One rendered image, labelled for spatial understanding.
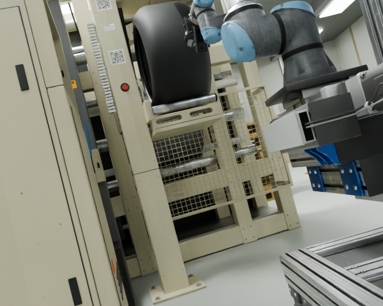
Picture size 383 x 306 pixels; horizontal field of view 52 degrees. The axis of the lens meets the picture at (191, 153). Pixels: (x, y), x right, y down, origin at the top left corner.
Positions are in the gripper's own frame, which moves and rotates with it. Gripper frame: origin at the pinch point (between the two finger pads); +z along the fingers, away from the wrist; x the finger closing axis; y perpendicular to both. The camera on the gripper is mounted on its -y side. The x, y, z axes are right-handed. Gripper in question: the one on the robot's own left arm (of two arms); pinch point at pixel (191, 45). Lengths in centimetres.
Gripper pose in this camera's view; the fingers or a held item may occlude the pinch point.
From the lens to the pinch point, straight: 183.0
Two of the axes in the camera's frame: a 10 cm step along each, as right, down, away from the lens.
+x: -9.5, 2.4, -2.1
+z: -1.6, 2.2, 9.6
